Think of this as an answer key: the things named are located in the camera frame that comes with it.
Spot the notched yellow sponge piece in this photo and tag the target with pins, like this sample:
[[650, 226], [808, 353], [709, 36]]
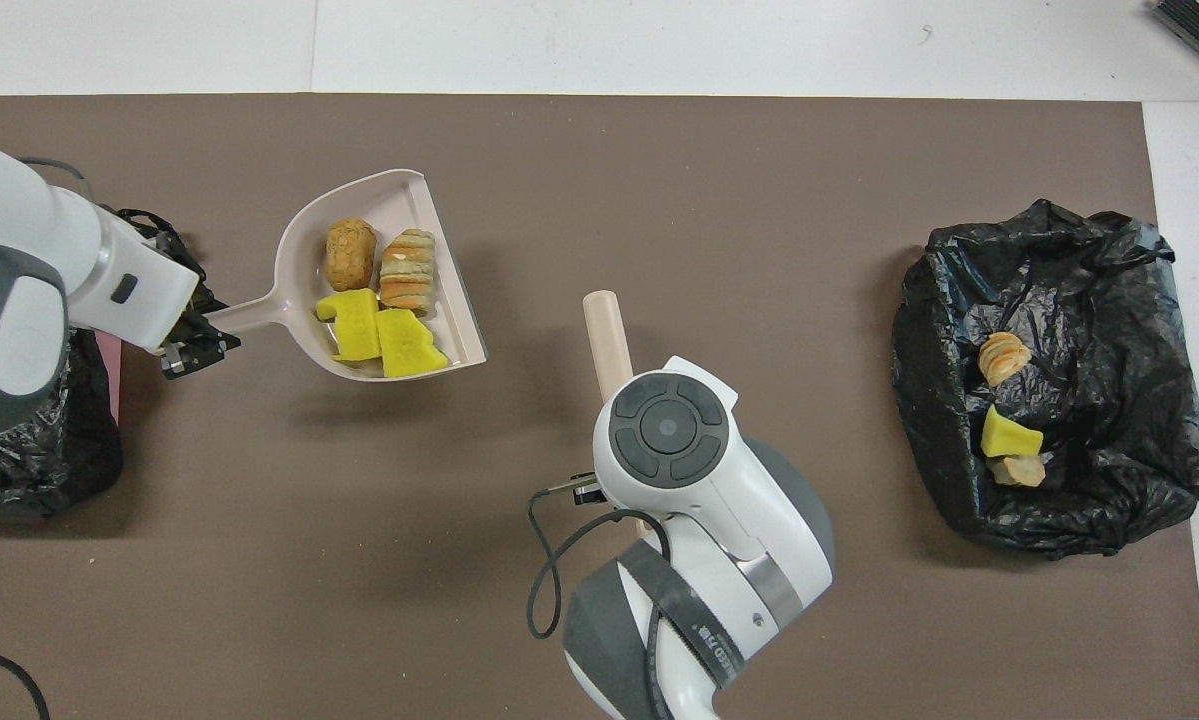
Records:
[[359, 325]]

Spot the pale toy croissant piece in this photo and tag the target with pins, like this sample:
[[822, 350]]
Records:
[[1004, 358], [1019, 470]]

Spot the beige plastic dustpan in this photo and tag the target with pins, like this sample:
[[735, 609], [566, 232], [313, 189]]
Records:
[[304, 250]]

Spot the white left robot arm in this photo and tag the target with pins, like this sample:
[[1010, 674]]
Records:
[[19, 250]]

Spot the yellow sponge wedge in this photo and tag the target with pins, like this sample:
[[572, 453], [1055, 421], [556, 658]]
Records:
[[1007, 435]]

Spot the brown toy bread roll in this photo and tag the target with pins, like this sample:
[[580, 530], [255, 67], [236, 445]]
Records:
[[351, 255]]

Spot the right black trash bag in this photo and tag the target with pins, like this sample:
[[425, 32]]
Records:
[[1109, 330]]

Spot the brown table mat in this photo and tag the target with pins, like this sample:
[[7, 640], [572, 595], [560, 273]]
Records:
[[459, 600]]

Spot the pink plastic bin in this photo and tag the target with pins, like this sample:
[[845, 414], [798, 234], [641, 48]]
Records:
[[109, 380]]

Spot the black trash bag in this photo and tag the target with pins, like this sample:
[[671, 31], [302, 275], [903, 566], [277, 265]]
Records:
[[39, 470], [1109, 330]]

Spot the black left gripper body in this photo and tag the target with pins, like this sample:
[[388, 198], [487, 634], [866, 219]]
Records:
[[184, 348]]

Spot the beige hand brush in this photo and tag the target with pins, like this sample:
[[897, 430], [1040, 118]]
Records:
[[607, 340]]

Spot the yellow sponge chunk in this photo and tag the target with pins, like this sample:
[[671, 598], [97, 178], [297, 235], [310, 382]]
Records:
[[409, 345]]

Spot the orange striped toy croissant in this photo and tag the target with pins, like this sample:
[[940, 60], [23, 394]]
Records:
[[407, 270]]

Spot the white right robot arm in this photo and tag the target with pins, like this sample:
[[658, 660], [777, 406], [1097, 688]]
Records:
[[719, 520]]

